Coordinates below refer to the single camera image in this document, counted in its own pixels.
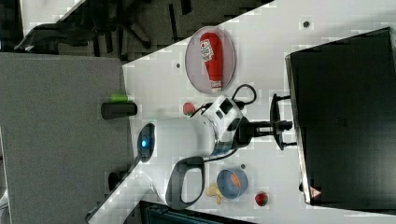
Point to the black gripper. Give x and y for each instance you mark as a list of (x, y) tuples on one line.
[(246, 130)]

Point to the black toaster oven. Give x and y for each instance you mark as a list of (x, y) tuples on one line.
[(343, 102)]

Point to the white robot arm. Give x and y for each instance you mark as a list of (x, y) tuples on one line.
[(169, 148)]

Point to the orange toy carrot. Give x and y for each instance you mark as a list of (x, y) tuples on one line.
[(235, 180)]

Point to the blue bowl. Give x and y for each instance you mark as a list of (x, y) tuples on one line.
[(226, 187)]

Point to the red toy strawberry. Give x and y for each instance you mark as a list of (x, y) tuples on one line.
[(261, 198)]

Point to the yellow toy food piece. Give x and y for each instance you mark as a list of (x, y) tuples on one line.
[(213, 191)]

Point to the pink toy strawberry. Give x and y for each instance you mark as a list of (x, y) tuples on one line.
[(188, 109)]

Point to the grey round plate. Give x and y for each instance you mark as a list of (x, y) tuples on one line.
[(195, 67)]

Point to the red ketchup bottle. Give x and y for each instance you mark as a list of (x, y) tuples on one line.
[(212, 56)]

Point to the dark crate under table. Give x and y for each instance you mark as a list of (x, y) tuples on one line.
[(155, 213)]

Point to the black office chair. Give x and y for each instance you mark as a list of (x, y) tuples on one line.
[(91, 19)]

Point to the black cylinder mount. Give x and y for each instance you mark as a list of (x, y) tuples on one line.
[(118, 110)]

